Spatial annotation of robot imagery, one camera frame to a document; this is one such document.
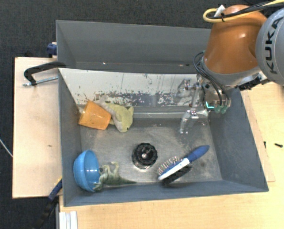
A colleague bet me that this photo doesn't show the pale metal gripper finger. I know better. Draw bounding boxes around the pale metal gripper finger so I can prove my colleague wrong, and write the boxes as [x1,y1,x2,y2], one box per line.
[180,110,209,134]
[177,78,202,99]

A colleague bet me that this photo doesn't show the grey metal bin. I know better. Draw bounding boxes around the grey metal bin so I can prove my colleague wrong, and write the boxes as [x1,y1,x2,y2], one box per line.
[55,20,269,207]

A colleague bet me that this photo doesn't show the blue and white hairbrush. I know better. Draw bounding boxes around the blue and white hairbrush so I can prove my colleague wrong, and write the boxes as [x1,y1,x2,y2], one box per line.
[157,145,210,182]

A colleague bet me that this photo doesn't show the black round ribbed knob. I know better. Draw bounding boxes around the black round ribbed knob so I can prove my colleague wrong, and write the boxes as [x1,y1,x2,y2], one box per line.
[131,142,159,170]

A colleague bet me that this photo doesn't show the yellow-green cloth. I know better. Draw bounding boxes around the yellow-green cloth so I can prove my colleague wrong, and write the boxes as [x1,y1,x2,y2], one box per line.
[94,95,134,133]

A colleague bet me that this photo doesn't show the orange plastic cup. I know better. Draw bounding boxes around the orange plastic cup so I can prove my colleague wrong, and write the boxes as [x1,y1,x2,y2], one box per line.
[78,100,112,131]

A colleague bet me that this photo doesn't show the green toy dinosaur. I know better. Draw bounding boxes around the green toy dinosaur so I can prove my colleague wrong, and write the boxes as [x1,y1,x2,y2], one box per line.
[92,161,137,192]

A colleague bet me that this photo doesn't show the blue plastic bowl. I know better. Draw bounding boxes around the blue plastic bowl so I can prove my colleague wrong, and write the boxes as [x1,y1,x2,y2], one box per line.
[73,149,101,193]

